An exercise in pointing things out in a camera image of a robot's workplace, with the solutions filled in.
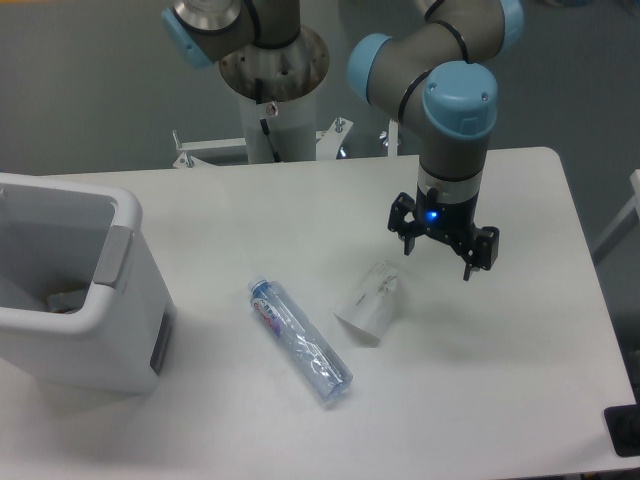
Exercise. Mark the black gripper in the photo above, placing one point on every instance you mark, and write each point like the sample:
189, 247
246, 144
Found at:
449, 223

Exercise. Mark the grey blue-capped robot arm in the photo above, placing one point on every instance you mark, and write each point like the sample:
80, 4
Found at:
433, 82

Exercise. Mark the white plastic trash can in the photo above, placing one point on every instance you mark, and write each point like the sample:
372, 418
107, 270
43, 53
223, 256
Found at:
83, 302

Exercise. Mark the clear plastic water bottle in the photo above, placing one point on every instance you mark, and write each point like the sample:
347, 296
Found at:
312, 355

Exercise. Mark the black clamp at table edge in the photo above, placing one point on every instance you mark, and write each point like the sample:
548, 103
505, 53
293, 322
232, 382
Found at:
623, 426

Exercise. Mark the white metal base frame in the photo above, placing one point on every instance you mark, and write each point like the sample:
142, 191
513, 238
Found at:
328, 144

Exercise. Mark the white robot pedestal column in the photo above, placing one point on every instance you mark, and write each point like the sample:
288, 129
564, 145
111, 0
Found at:
276, 89

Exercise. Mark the white frame at right edge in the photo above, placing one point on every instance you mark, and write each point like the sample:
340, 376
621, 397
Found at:
620, 226

